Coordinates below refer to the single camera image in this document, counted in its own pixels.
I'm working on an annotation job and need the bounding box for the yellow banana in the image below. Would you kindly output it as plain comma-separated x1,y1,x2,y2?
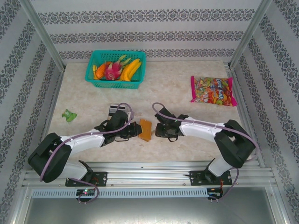
128,62,142,82
120,58,142,81

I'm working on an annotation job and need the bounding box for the small circuit board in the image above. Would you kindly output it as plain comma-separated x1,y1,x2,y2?
76,189,96,196
207,189,223,198

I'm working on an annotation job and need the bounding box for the orange leather card holder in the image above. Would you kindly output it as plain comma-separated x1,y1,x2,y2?
138,118,153,142

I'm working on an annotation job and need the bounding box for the aluminium frame post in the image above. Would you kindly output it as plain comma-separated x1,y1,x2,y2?
228,0,273,69
20,0,66,71

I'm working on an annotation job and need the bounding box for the orange fruit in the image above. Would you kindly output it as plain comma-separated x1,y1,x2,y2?
95,63,107,79

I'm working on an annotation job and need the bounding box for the pink dragon fruit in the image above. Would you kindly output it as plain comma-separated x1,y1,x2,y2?
104,55,132,81

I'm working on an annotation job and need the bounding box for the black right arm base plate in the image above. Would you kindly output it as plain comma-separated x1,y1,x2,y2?
189,170,232,187

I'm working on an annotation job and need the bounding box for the teal plastic basket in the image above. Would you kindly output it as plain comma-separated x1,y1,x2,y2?
84,50,147,90

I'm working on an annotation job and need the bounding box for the grey metal sheet panel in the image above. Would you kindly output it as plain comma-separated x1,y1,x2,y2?
14,186,288,224

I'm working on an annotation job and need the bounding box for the clear acrylic card box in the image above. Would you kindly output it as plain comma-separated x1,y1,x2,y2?
107,103,132,122

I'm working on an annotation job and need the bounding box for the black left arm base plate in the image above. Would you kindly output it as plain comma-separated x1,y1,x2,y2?
65,171,108,187

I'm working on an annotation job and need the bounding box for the aluminium side rail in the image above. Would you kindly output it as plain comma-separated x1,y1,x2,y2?
227,66,266,168
32,69,66,170

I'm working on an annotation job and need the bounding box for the pink fruit candy bag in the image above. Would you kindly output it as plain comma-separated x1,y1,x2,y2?
189,75,238,107

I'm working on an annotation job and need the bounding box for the small green toy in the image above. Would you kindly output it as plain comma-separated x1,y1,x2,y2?
61,109,77,123

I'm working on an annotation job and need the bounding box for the aluminium mounting rail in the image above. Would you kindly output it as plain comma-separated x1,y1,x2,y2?
22,161,274,187

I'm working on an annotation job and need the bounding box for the slotted grey cable duct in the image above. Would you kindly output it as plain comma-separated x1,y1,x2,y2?
31,188,208,198

